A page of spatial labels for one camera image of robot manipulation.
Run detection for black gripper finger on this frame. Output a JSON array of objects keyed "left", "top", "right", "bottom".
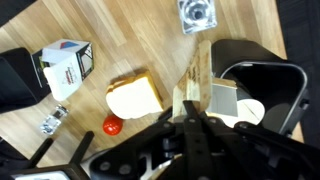
[{"left": 183, "top": 100, "right": 199, "bottom": 123}]

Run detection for brown cardboard box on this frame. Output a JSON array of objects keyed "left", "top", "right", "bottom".
[{"left": 173, "top": 40, "right": 238, "bottom": 118}]

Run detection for black plastic bin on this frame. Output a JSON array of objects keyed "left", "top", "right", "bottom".
[{"left": 211, "top": 39, "right": 310, "bottom": 136}]

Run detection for white puzzle cube box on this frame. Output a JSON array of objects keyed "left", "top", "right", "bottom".
[{"left": 31, "top": 39, "right": 94, "bottom": 101}]

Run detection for white paper cup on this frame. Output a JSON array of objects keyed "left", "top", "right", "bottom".
[{"left": 206, "top": 99, "right": 265, "bottom": 128}]

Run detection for toy bread slice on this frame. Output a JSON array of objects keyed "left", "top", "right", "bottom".
[{"left": 106, "top": 71, "right": 163, "bottom": 119}]

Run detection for red toy tomato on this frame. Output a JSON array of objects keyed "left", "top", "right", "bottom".
[{"left": 102, "top": 115, "right": 123, "bottom": 136}]

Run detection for black shallow tray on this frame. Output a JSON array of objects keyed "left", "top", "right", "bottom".
[{"left": 0, "top": 47, "right": 50, "bottom": 113}]

